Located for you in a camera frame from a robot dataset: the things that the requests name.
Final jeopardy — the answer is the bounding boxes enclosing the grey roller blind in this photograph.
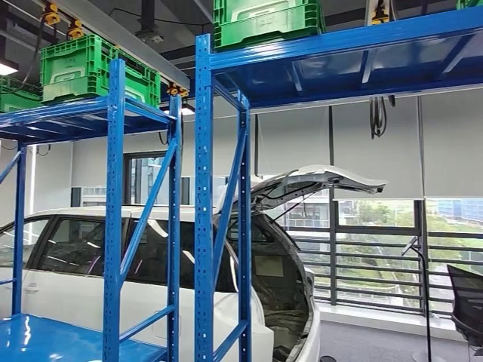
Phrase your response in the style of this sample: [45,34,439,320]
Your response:
[213,115,255,176]
[258,107,331,176]
[333,97,423,200]
[423,88,483,198]

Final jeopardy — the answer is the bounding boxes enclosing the large blue metal shelf rack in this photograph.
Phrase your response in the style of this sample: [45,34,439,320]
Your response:
[193,5,483,362]

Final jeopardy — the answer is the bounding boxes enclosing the grey window railing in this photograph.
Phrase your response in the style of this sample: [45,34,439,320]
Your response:
[282,199,483,317]

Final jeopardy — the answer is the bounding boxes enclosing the black mesh office chair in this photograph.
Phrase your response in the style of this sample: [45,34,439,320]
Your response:
[447,265,483,362]

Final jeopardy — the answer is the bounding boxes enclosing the yellow cable trolleys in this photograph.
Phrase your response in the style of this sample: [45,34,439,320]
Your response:
[166,82,189,99]

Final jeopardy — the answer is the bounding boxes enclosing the black ceiling mount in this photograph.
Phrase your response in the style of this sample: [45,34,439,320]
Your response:
[136,0,165,45]

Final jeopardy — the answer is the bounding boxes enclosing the black hanging strap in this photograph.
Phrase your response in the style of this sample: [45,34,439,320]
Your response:
[254,113,260,176]

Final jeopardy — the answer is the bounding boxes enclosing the black hanging cable bundle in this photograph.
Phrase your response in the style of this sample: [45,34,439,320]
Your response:
[368,96,396,140]

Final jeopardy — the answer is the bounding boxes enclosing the black floor stand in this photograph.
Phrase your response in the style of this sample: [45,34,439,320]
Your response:
[401,236,435,362]

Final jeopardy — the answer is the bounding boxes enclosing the dark framed window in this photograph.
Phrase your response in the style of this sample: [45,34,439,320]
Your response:
[124,151,197,207]

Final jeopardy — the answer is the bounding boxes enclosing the white car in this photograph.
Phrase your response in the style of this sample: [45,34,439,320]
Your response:
[0,204,321,362]

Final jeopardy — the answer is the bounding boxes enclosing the narrow blue metal shelf rack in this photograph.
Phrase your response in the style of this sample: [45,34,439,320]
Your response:
[0,59,183,362]

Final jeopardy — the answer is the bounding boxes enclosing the white car tailgate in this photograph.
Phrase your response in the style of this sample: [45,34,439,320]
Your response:
[215,164,389,213]

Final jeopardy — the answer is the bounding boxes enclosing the yellow cable trolley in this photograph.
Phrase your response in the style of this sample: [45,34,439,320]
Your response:
[66,19,85,40]
[371,0,389,25]
[41,2,61,26]

